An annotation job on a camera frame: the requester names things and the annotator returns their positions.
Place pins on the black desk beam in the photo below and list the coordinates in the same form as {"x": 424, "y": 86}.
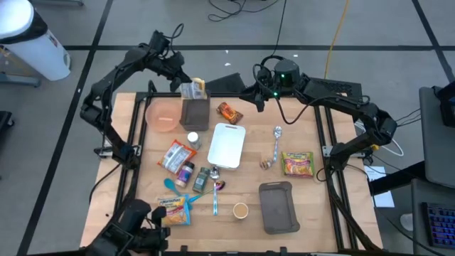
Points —
{"x": 398, "y": 179}

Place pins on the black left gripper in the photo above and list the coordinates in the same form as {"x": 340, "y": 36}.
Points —
{"x": 172, "y": 65}

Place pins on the green ramen packet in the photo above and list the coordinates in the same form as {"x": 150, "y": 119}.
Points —
{"x": 298, "y": 165}

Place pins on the grey metal bar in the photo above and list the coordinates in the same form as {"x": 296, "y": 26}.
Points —
{"x": 57, "y": 2}

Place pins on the blue Maruchan ramen packet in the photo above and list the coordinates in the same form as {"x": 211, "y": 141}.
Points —
{"x": 176, "y": 213}

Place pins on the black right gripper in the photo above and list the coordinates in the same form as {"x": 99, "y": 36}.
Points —
{"x": 272, "y": 91}

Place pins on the purple-labelled spice jar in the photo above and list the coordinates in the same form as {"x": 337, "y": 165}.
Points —
{"x": 185, "y": 174}

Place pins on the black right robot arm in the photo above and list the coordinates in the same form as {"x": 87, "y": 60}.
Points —
{"x": 355, "y": 106}

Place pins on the dark grey plastic bin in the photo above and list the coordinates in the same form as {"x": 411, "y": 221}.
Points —
{"x": 195, "y": 117}
{"x": 279, "y": 209}

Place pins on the yellow ramen packet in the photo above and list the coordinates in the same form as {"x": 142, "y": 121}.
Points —
{"x": 193, "y": 90}

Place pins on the black aluminium table frame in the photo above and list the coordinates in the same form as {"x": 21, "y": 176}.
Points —
{"x": 220, "y": 94}

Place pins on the orange-brown snack packet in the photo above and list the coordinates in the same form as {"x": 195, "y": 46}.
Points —
{"x": 229, "y": 113}

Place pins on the grey computer mouse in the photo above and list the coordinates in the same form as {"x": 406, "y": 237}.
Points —
{"x": 407, "y": 222}

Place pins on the black flat panel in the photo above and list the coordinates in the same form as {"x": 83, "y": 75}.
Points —
{"x": 227, "y": 85}

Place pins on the black keyboard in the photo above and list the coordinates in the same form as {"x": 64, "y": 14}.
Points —
{"x": 440, "y": 225}

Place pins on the white trash can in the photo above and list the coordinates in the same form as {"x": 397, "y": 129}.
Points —
{"x": 39, "y": 53}

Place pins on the white plastic bin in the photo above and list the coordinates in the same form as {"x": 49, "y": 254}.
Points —
{"x": 227, "y": 145}

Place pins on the white-lidded spice jar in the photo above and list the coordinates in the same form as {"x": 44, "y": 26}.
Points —
{"x": 193, "y": 138}

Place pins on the green-labelled spice jar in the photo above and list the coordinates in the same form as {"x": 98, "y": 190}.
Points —
{"x": 201, "y": 179}

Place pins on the black object on desk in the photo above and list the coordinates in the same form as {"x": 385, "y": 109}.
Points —
{"x": 448, "y": 106}

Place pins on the pink translucent bowl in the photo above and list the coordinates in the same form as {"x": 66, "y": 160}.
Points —
{"x": 163, "y": 115}

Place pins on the white paper sheet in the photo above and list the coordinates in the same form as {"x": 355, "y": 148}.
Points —
{"x": 384, "y": 201}

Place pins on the teal plastic spoon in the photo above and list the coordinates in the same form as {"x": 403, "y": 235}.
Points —
{"x": 170, "y": 183}

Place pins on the yellow connector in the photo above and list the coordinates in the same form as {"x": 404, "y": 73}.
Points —
{"x": 374, "y": 146}

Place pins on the orange ramen packet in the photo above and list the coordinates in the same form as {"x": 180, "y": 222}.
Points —
{"x": 176, "y": 156}

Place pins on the black equipment piece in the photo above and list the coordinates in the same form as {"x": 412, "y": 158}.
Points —
{"x": 5, "y": 121}

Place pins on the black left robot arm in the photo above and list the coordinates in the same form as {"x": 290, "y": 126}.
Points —
{"x": 110, "y": 83}

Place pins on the gold-lidded furikake jar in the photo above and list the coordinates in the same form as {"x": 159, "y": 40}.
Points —
{"x": 240, "y": 210}

